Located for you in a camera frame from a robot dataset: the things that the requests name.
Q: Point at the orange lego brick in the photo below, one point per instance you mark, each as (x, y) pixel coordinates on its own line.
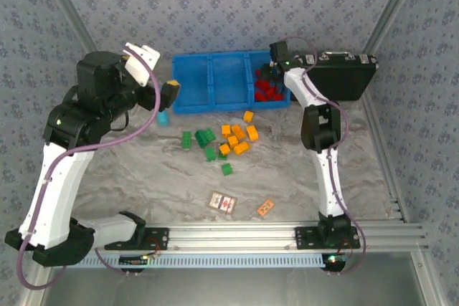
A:
(248, 116)
(251, 132)
(241, 147)
(232, 141)
(224, 148)
(226, 130)
(238, 131)

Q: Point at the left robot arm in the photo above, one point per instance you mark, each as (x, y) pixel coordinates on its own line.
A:
(57, 191)

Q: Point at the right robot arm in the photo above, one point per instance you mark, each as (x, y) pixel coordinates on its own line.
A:
(328, 177)

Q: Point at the teal marker pen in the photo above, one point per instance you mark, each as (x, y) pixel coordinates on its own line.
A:
(163, 119)

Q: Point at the blue three-compartment bin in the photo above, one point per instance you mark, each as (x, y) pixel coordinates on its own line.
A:
(191, 84)

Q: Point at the black hard case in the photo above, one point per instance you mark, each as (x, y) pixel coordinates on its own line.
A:
(340, 80)

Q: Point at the red patterned card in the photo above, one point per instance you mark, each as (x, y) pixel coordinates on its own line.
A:
(222, 203)

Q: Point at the small orange printed tile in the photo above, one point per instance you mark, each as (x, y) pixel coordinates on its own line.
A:
(265, 208)

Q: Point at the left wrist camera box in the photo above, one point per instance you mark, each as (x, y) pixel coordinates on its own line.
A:
(141, 64)

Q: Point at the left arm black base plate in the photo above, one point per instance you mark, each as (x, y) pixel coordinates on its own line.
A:
(161, 238)

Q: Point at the aluminium mounting rail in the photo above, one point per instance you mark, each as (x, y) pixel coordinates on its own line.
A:
(229, 236)

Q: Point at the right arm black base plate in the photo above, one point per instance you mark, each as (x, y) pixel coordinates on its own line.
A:
(305, 238)

